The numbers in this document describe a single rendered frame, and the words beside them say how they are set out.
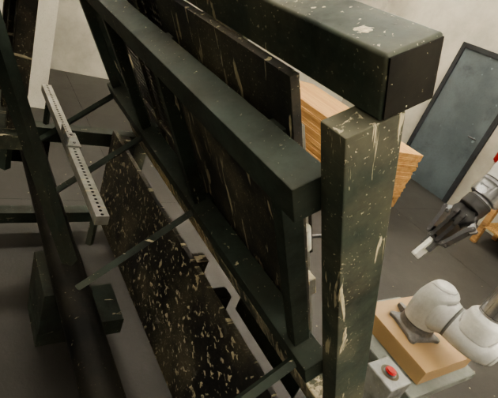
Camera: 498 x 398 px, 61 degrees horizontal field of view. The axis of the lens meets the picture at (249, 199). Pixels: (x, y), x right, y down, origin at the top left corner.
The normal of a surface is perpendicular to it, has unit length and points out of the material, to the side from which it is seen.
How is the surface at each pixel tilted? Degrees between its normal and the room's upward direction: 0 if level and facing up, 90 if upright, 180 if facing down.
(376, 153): 90
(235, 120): 30
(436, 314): 83
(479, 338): 84
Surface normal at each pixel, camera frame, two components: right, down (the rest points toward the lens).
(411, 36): -0.12, -0.72
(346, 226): 0.48, 0.55
